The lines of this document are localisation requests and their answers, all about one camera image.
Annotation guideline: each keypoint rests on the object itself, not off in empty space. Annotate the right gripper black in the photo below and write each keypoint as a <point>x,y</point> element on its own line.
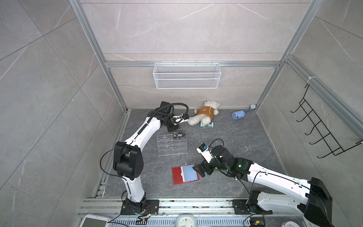
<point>200,167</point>

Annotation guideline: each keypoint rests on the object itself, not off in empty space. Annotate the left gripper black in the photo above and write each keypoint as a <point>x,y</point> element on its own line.
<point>171,128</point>

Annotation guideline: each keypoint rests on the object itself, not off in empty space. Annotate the clear acrylic organizer tray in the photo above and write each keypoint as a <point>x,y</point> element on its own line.
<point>167,146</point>

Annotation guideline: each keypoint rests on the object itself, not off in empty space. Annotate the red leather card holder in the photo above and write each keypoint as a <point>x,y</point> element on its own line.
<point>184,174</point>

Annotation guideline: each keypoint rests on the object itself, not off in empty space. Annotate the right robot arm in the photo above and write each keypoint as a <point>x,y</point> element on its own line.
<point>309,198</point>

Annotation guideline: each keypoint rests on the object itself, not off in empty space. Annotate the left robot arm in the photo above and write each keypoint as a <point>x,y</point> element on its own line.
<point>127,156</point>

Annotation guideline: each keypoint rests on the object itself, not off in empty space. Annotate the white teddy bear orange shirt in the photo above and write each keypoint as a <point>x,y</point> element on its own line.
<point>205,114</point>

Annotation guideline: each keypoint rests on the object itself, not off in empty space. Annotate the white round timer device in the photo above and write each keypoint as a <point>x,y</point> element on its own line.
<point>186,220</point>

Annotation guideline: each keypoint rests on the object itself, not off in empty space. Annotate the blue cylindrical cup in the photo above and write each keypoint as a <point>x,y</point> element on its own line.
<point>238,114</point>

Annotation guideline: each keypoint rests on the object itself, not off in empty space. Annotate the pink white round object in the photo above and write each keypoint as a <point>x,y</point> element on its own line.
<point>290,224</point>

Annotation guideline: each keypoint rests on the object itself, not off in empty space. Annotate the white tablet device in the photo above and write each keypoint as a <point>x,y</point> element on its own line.
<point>91,220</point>

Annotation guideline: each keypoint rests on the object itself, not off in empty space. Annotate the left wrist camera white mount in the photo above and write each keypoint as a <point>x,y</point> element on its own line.
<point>178,119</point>

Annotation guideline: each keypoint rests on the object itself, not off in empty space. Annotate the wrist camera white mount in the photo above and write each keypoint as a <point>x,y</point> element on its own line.
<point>203,149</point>
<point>178,119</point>

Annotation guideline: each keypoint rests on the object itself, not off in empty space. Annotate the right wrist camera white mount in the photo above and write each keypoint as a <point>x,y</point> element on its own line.
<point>203,149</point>

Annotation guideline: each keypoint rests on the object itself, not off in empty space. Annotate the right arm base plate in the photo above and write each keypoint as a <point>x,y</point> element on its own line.
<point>247,207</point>

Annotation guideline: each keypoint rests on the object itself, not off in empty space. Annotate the white wire mesh basket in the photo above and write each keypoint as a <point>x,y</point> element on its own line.
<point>187,75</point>

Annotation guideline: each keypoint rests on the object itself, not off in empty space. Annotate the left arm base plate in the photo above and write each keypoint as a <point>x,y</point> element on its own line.
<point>142,208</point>

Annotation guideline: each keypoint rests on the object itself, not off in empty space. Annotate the aluminium front rail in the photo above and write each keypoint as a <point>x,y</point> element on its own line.
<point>111,207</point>

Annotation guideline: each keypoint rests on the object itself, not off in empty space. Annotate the black wire hook rack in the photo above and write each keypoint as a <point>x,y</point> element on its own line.
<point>324,133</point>

